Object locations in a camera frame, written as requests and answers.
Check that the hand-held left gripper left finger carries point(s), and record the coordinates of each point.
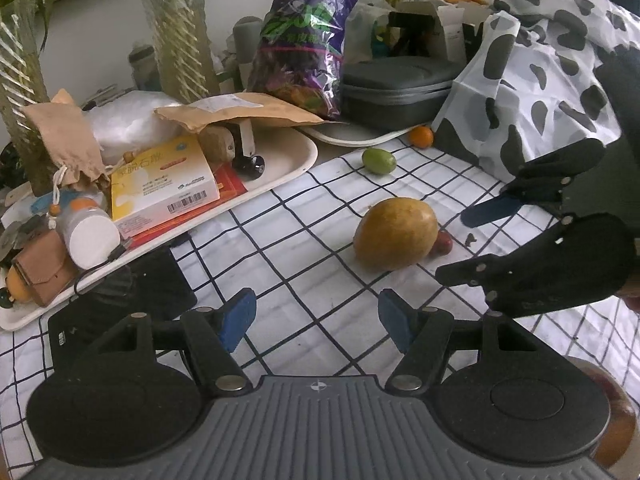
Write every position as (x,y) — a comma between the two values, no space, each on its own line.
(237,317)

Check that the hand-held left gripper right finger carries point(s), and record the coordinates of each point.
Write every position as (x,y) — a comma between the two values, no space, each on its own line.
(395,317)

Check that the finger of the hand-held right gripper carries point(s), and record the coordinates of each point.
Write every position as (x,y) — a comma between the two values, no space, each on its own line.
(487,211)
(525,270)

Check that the small red fruit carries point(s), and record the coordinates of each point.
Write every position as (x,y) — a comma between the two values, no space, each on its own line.
(444,244)

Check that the yellow mango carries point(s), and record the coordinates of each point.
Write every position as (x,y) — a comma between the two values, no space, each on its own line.
(395,232)

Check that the black flat case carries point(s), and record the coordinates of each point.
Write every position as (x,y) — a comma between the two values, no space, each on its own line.
(150,290)

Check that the checkered tablecloth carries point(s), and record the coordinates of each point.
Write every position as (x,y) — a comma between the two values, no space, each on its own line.
(310,260)

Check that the small tangerine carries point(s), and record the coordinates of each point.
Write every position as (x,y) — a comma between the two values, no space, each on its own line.
(421,136)

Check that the green jujube fruit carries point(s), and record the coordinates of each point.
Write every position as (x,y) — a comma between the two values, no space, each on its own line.
(379,160)

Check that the cow print cloth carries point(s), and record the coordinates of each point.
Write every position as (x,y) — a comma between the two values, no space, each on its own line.
(540,75)

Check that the red flat packet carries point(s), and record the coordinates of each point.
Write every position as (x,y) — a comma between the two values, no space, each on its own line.
(227,187)

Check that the grey zip case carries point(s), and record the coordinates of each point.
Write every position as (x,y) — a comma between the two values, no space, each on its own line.
(395,90)

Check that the yellow and white box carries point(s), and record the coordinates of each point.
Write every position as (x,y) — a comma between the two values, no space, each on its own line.
(160,185)

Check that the white flat plate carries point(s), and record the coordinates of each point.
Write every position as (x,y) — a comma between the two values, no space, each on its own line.
(350,137)

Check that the white capped bottle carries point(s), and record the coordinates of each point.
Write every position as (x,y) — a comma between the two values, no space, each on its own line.
(92,237)

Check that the brown round object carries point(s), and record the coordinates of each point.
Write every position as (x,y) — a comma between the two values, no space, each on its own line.
(620,410)

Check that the white oblong tray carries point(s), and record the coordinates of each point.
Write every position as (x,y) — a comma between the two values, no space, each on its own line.
(285,155)

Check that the white roller with black wheel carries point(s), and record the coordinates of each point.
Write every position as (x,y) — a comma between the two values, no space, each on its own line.
(246,145)

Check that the tan lump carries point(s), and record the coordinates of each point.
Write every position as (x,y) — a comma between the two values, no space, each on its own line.
(216,144)

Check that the white carton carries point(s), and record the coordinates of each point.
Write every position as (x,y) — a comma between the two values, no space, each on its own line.
(457,30)

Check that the black stand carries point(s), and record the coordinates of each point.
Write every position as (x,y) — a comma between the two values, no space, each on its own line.
(410,35)

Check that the brown leather pouch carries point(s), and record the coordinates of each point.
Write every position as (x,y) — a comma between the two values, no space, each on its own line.
(42,270)

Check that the brown paper envelope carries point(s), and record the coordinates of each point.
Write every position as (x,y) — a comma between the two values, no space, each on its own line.
(250,110)

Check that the translucent plastic bag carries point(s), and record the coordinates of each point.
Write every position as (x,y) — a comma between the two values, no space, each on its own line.
(365,25)

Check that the clear plastic bag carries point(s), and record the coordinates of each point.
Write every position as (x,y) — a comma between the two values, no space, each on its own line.
(130,120)

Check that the purple snack bag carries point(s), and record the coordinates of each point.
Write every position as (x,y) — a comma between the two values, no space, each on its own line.
(300,45)

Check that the grey jar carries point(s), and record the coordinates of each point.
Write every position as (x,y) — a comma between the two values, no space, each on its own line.
(142,67)

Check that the grey cylinder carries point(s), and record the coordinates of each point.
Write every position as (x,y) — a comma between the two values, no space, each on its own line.
(248,40)

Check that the twisted glass vase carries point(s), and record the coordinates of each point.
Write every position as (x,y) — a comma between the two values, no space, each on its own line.
(20,85)
(175,30)

